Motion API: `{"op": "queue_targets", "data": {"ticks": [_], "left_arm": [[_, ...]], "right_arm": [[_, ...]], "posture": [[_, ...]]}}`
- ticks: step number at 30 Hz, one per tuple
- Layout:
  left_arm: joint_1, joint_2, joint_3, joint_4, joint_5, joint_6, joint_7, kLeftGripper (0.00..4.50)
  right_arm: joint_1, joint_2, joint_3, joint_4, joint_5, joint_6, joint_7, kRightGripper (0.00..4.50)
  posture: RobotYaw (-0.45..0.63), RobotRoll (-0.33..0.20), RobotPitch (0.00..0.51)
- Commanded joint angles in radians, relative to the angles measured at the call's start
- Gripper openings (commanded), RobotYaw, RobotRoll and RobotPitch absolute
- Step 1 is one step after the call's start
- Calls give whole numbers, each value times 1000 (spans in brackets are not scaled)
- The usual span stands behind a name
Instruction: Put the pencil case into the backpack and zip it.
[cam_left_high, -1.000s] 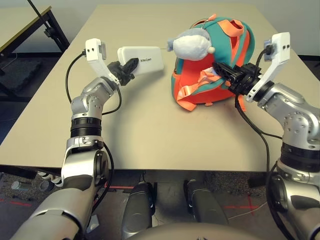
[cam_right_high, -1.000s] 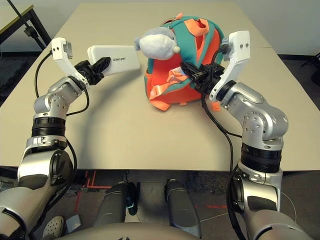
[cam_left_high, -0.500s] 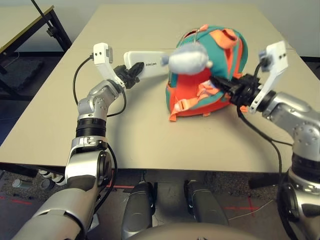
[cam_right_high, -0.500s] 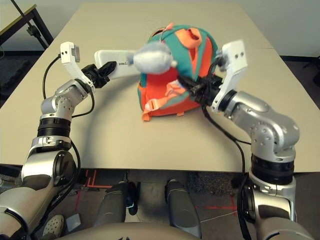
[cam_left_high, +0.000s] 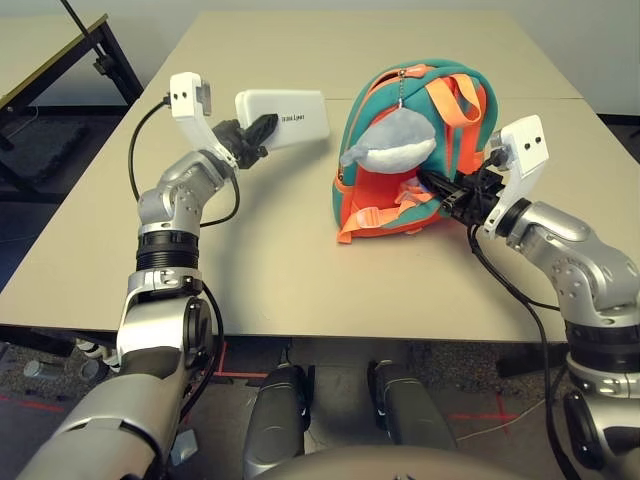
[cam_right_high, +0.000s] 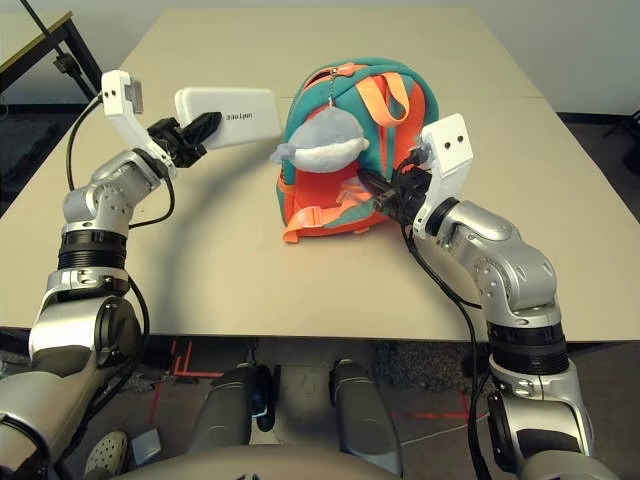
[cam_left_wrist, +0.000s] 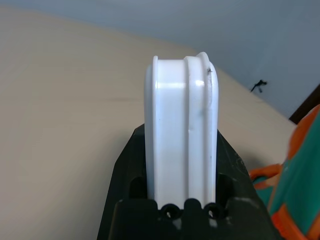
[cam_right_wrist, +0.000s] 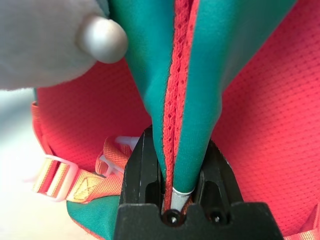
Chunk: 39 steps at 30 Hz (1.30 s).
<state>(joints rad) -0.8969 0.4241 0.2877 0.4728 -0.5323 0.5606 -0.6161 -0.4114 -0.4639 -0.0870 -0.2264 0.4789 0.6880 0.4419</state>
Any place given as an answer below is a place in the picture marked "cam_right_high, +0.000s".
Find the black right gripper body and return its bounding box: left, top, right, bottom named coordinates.
left=387, top=162, right=434, bottom=224

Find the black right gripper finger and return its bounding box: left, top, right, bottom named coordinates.
left=372, top=193, right=401, bottom=217
left=356, top=168, right=396, bottom=197

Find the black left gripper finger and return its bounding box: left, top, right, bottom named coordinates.
left=185, top=111, right=222, bottom=147

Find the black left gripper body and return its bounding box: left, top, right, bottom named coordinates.
left=147, top=117, right=209, bottom=169

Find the white pencil case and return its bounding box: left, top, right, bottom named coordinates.
left=173, top=86, right=282, bottom=151

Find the grey plush whale zipper charm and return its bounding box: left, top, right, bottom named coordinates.
left=269, top=69, right=371, bottom=174

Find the teal and orange backpack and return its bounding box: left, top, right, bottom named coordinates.
left=274, top=57, right=441, bottom=246

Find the black clamp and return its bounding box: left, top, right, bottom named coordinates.
left=53, top=49, right=84, bottom=81

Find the dark grey foam floor mat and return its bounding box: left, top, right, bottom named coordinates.
left=0, top=117, right=56, bottom=194

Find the thin black pole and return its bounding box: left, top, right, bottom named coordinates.
left=19, top=0, right=64, bottom=56

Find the grey robot right leg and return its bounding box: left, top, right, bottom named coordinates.
left=329, top=358, right=405, bottom=476

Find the grey robot leg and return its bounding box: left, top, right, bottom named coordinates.
left=192, top=363, right=281, bottom=449
left=329, top=358, right=405, bottom=476

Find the grey robot left leg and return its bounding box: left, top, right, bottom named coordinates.
left=192, top=363, right=281, bottom=449

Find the beige robot torso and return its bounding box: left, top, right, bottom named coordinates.
left=107, top=444, right=401, bottom=480

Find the small grey floor box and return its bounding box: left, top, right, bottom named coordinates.
left=130, top=430, right=162, bottom=464

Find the white perforated clog shoe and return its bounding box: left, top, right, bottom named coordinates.
left=84, top=430, right=129, bottom=476

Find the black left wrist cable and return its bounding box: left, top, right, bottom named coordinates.
left=65, top=93, right=177, bottom=229

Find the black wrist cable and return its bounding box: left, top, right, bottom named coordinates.
left=65, top=93, right=177, bottom=229
left=397, top=147, right=496, bottom=480

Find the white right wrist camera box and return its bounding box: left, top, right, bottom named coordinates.
left=412, top=113, right=474, bottom=239

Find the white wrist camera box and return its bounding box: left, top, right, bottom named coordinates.
left=99, top=70, right=176, bottom=174
left=412, top=113, right=474, bottom=239

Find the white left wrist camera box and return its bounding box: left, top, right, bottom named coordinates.
left=99, top=70, right=176, bottom=174

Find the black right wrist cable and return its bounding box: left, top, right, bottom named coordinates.
left=397, top=147, right=496, bottom=480

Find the side table with black frame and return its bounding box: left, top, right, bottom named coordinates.
left=0, top=10, right=104, bottom=101

